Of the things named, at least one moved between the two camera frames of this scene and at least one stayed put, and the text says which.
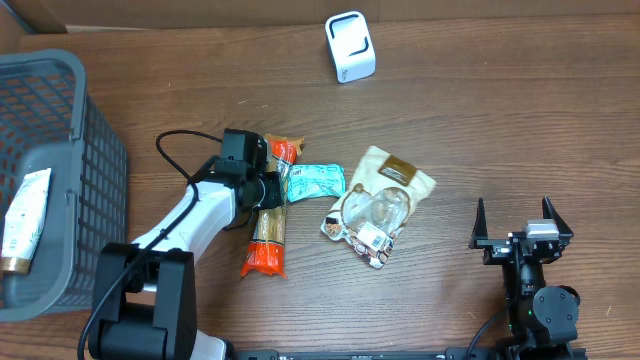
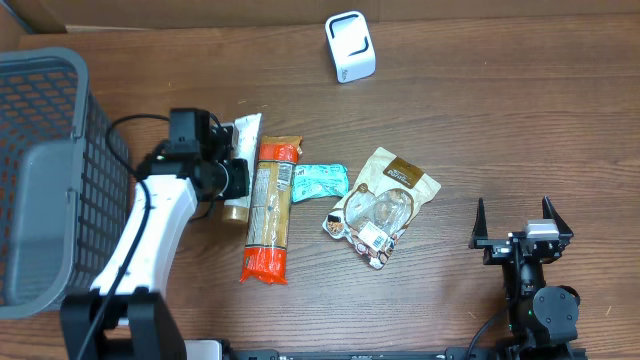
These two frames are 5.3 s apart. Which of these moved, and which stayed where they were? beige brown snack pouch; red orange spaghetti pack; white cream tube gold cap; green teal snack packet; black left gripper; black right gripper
Moved: black left gripper; white cream tube gold cap
Stayed: red orange spaghetti pack; black right gripper; green teal snack packet; beige brown snack pouch
